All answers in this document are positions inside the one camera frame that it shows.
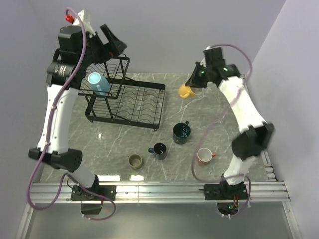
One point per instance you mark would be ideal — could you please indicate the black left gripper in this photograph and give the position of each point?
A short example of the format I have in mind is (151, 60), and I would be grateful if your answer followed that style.
(111, 50)

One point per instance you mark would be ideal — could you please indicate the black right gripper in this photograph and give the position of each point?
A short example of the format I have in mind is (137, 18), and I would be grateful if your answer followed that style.
(193, 81)

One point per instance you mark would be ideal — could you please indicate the yellow ceramic mug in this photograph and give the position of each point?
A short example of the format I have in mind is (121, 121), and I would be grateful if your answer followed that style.
(188, 92)

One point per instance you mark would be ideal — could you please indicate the light blue ceramic mug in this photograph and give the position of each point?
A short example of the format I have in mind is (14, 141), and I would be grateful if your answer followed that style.
(99, 84)

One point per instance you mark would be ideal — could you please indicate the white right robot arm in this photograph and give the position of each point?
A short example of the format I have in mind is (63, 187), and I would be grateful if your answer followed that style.
(254, 132)

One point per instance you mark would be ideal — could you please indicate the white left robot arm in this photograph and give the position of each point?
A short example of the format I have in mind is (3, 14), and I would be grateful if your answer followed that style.
(64, 77)

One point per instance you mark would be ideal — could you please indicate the dark green patterned mug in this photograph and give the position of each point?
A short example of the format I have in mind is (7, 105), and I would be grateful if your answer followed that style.
(181, 132)

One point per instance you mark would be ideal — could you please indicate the red orange mug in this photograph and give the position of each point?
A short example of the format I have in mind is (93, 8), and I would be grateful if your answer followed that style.
(204, 156)

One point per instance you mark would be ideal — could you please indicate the dark blue glossy mug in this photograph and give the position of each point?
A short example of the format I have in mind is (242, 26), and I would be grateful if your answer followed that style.
(159, 150)

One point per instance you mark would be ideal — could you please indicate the olive brown small cup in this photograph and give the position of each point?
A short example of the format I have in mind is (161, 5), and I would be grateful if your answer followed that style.
(135, 161)

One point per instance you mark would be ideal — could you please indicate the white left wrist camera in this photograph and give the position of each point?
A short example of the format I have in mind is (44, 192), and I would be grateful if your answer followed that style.
(84, 17)

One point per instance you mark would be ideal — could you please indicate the black wire dish rack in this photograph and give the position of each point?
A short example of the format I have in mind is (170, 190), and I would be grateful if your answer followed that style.
(128, 102)

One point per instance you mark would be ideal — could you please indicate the aluminium table edge rail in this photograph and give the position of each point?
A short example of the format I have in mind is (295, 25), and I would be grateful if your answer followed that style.
(268, 166)

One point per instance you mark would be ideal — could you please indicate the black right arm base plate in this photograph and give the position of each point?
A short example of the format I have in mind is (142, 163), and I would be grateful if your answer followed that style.
(223, 191)

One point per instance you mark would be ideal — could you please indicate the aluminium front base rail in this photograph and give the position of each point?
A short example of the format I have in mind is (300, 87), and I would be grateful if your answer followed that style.
(166, 192)

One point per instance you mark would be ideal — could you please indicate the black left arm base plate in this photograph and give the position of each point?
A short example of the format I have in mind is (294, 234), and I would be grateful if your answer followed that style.
(78, 194)

